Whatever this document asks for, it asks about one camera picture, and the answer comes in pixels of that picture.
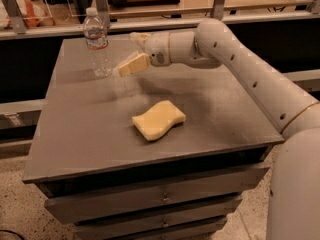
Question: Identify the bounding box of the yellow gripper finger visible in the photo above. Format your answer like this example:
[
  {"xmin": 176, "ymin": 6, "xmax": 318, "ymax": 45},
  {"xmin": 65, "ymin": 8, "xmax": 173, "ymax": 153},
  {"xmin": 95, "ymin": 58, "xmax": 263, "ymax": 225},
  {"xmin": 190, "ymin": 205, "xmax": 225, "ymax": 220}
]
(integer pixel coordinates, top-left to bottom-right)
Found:
[
  {"xmin": 130, "ymin": 32, "xmax": 151, "ymax": 48},
  {"xmin": 118, "ymin": 53, "xmax": 151, "ymax": 77}
]

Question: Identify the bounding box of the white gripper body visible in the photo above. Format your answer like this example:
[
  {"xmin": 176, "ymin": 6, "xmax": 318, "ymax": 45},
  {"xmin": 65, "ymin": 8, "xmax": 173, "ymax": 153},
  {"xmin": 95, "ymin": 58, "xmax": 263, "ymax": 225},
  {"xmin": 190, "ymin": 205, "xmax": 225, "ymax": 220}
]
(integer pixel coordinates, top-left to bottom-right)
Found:
[{"xmin": 145, "ymin": 32, "xmax": 171, "ymax": 67}]

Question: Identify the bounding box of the clear plastic water bottle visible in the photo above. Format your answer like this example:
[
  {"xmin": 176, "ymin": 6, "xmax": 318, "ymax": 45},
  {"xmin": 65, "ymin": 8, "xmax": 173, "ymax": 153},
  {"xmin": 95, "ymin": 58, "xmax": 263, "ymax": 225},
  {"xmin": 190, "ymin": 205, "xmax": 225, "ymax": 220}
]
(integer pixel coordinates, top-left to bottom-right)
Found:
[{"xmin": 83, "ymin": 7, "xmax": 112, "ymax": 78}]

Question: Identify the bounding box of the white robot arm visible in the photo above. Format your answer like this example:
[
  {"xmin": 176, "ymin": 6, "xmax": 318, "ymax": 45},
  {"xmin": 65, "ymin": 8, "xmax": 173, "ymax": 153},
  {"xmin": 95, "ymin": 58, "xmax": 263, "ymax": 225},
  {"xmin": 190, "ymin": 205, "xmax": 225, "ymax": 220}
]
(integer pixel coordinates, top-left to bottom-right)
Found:
[{"xmin": 130, "ymin": 18, "xmax": 320, "ymax": 240}]

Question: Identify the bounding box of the yellow sponge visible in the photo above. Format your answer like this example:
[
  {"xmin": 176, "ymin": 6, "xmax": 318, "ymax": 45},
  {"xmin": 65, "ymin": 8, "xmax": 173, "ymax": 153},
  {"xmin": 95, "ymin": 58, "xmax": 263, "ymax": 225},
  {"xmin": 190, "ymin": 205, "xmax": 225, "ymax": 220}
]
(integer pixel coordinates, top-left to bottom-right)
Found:
[{"xmin": 132, "ymin": 100, "xmax": 186, "ymax": 141}]

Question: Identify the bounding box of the grey drawer cabinet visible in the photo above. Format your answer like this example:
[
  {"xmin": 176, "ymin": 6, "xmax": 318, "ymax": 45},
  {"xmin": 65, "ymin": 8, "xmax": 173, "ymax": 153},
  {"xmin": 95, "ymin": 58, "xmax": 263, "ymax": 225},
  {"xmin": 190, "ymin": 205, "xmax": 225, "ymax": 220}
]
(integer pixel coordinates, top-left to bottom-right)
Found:
[{"xmin": 23, "ymin": 39, "xmax": 282, "ymax": 240}]

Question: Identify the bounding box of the white orange plastic bag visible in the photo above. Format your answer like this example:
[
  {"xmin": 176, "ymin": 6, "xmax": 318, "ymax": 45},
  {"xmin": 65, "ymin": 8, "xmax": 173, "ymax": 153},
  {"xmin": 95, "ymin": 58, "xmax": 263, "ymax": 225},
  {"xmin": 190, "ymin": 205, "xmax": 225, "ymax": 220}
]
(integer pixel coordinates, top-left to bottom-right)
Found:
[{"xmin": 0, "ymin": 0, "xmax": 46, "ymax": 28}]

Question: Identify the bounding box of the top drawer with knob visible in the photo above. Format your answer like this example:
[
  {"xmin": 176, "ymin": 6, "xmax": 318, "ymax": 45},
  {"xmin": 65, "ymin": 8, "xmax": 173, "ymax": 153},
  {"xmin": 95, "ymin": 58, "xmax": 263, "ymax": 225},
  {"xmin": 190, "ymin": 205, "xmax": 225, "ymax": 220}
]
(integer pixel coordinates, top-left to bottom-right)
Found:
[{"xmin": 45, "ymin": 162, "xmax": 269, "ymax": 224}]

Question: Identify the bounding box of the drawer with knob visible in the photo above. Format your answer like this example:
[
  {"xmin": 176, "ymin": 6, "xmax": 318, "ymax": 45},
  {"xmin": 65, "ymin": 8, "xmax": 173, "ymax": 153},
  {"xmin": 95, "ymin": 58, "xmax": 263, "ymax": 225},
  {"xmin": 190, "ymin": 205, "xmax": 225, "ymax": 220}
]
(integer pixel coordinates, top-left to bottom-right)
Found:
[
  {"xmin": 72, "ymin": 194, "xmax": 243, "ymax": 240},
  {"xmin": 45, "ymin": 162, "xmax": 269, "ymax": 224}
]

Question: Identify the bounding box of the middle drawer with knob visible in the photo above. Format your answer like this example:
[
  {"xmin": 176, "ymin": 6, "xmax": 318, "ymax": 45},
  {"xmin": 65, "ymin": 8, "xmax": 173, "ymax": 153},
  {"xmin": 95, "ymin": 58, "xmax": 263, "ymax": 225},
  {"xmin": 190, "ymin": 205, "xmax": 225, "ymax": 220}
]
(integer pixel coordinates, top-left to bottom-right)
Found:
[{"xmin": 72, "ymin": 194, "xmax": 243, "ymax": 240}]

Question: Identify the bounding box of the bottom drawer front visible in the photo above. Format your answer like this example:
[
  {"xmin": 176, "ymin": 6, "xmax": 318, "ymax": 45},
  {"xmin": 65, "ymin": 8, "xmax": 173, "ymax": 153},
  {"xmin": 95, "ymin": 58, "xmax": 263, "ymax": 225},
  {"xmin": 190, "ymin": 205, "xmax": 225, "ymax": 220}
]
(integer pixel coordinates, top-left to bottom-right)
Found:
[{"xmin": 109, "ymin": 216, "xmax": 228, "ymax": 240}]

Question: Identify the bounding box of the black floor cable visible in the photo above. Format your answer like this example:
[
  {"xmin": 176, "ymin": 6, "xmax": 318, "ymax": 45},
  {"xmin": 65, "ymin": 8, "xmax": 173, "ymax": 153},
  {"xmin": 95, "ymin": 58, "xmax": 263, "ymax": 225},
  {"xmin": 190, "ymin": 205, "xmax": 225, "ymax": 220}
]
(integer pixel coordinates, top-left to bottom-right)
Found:
[{"xmin": 0, "ymin": 229, "xmax": 26, "ymax": 240}]

